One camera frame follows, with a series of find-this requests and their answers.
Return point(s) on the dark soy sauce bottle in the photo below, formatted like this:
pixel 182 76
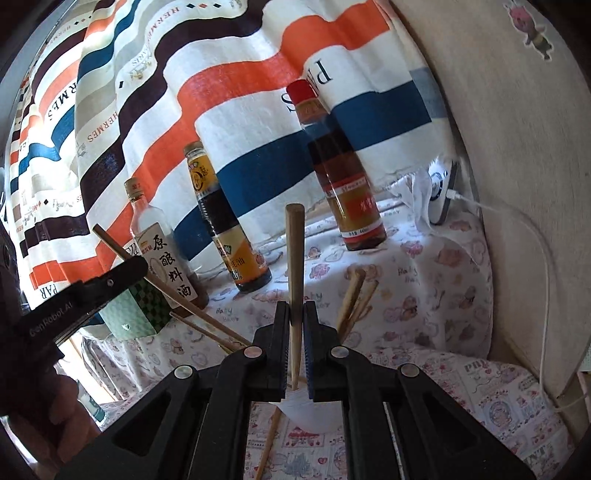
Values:
pixel 231 230

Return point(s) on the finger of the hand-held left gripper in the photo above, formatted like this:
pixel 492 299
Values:
pixel 115 279

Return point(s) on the striped curtain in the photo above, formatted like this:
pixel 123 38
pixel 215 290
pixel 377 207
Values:
pixel 231 92

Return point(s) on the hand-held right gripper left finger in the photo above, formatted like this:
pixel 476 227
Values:
pixel 280 350

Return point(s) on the pink printed tablecloth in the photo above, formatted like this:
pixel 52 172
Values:
pixel 498 415

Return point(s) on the person's left hand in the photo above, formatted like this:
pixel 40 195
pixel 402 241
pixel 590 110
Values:
pixel 60 420

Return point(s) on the white charging device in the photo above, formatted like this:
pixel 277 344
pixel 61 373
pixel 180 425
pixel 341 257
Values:
pixel 441 189

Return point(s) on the white cup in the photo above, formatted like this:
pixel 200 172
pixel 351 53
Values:
pixel 309 413

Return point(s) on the clear cooking wine bottle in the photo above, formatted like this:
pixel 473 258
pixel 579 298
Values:
pixel 161 258

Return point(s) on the clear plastic bag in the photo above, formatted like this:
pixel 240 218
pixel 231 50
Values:
pixel 415 198

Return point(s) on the cartoon wall sticker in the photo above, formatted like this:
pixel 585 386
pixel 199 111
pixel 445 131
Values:
pixel 531 27

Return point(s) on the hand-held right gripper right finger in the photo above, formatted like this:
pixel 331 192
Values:
pixel 315 350

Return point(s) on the red cap sauce bottle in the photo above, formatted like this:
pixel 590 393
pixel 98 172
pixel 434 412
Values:
pixel 341 175

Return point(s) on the green checkered box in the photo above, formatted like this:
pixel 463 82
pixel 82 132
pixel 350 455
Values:
pixel 138 314

